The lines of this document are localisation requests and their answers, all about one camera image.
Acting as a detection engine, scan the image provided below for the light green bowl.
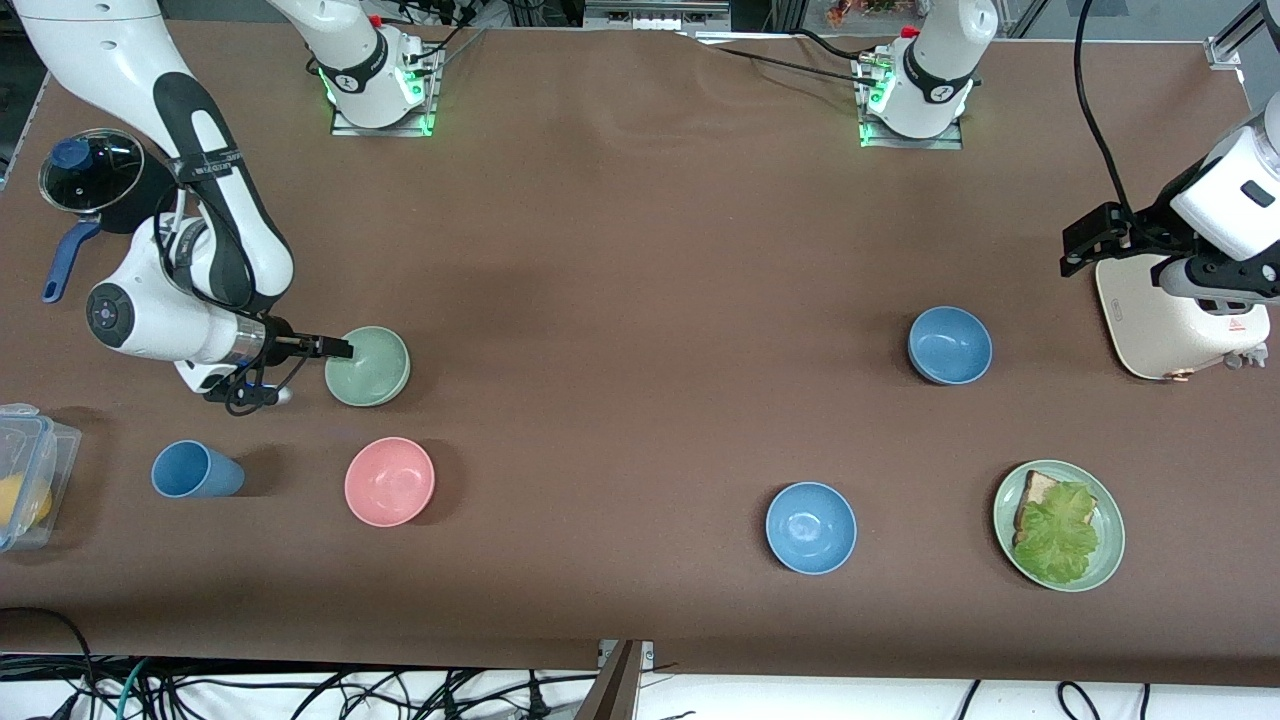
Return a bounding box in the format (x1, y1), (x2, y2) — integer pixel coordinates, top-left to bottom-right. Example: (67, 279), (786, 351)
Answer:
(324, 326), (412, 408)

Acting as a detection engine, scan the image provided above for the blue bowl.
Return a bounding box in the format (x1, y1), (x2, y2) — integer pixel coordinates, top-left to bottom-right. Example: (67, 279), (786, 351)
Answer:
(907, 305), (994, 386)
(765, 482), (858, 576)

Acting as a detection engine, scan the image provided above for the pink bowl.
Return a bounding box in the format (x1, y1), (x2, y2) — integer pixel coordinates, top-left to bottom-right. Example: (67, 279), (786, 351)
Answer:
(344, 436), (437, 528)

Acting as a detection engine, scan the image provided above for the cream white toaster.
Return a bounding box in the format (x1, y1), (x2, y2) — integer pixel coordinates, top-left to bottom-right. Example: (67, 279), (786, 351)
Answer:
(1095, 255), (1271, 382)

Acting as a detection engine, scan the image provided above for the blue plastic cup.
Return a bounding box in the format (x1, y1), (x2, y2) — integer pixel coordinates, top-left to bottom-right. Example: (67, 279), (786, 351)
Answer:
(151, 440), (246, 499)

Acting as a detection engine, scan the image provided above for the toast slice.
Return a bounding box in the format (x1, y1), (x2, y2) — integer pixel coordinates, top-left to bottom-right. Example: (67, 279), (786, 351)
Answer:
(1013, 470), (1099, 546)

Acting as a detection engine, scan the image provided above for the glass lid with blue knob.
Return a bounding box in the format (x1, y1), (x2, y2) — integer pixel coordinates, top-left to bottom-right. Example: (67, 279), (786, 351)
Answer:
(38, 128), (146, 213)

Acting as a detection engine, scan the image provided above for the clear plastic food container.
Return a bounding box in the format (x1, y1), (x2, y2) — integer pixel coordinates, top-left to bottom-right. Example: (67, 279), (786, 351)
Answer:
(0, 403), (83, 553)

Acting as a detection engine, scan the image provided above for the green lettuce leaf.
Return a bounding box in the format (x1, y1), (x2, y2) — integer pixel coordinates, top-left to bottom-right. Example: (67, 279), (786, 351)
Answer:
(1012, 482), (1101, 586)

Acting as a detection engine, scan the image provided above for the light green plate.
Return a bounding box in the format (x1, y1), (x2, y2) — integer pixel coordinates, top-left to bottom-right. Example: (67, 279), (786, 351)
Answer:
(993, 459), (1127, 593)

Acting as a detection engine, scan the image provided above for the yellow lemon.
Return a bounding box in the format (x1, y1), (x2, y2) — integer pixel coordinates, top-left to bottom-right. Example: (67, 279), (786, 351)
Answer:
(0, 475), (53, 531)

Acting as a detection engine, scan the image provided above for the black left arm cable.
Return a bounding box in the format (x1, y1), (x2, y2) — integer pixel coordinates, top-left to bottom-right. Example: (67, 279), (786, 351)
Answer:
(1073, 0), (1143, 217)

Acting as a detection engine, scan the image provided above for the aluminium corner bracket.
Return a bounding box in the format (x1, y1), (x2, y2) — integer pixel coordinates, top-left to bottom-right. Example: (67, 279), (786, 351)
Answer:
(1205, 0), (1271, 69)

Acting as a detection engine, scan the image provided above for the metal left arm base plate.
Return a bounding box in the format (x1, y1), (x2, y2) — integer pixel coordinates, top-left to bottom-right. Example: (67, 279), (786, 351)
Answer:
(858, 58), (964, 151)

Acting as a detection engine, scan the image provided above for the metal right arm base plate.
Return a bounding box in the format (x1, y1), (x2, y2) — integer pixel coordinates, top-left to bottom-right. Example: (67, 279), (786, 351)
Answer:
(330, 45), (438, 138)

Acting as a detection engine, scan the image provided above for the black looped floor cable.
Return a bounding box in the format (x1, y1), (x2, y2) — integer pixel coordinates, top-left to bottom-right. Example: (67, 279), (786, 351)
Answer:
(0, 607), (97, 720)

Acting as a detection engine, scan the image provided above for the black cable across table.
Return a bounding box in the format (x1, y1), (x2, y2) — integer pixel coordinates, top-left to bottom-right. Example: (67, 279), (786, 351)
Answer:
(690, 28), (886, 87)

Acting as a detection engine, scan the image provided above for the teal floor cable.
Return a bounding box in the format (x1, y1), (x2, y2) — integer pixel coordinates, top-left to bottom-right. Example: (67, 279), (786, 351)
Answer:
(113, 657), (151, 720)

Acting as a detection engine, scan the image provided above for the aluminium frame profile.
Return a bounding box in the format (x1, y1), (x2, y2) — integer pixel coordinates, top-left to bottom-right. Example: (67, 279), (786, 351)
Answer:
(575, 640), (653, 720)

